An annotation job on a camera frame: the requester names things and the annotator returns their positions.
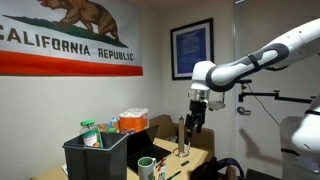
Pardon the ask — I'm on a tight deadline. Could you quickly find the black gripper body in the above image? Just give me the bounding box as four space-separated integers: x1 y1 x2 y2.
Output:
188 99 208 118

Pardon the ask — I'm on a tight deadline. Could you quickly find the red pen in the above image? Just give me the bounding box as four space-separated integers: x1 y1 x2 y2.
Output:
156 158 168 176

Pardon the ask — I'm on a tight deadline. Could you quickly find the green pen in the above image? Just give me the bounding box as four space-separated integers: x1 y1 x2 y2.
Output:
166 170 182 180

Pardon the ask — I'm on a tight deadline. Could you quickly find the white mug green inside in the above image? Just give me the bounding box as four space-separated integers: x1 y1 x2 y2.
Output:
137 156 158 180

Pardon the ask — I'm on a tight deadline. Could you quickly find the brown cardboard box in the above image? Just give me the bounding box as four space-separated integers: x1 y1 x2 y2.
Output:
149 113 216 162

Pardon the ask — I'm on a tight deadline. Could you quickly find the metal paper towel holder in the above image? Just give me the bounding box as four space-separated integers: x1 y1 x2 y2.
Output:
172 115 191 158

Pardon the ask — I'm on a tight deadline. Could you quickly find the black open laptop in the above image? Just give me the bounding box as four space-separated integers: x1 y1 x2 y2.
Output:
126 124 173 175

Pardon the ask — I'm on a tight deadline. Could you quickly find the orange paper towel pack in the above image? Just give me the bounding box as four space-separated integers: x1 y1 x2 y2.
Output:
118 107 150 135

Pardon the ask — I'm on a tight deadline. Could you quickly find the black framed blue poster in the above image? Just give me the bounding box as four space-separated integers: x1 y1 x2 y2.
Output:
170 17 215 81

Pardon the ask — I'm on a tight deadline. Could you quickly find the blue spray bottle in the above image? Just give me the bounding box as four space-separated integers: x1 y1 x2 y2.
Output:
106 116 121 134

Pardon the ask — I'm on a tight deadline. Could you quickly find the green lid wipes bottle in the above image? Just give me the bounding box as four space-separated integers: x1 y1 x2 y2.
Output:
79 119 104 149

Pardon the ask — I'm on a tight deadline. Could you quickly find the dark grey plastic bin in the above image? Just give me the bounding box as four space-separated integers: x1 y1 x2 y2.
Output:
62 131 130 180

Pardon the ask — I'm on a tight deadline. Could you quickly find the California Republic bear flag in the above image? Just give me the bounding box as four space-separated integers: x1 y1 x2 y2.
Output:
0 0 144 77

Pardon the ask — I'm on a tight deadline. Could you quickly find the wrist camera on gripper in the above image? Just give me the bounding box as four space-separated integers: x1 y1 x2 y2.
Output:
207 91 227 111

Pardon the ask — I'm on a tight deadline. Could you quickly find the silver door lever handle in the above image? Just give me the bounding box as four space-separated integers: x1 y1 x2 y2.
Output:
236 106 252 117

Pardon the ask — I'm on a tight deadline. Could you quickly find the black backpack blue strap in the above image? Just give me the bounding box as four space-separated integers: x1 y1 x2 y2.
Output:
190 156 246 180

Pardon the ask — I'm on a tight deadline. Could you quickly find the thin black hanging cable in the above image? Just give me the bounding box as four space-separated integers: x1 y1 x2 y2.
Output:
246 92 282 127

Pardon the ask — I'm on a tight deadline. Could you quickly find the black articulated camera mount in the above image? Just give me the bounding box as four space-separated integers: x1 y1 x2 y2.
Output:
237 78 316 105

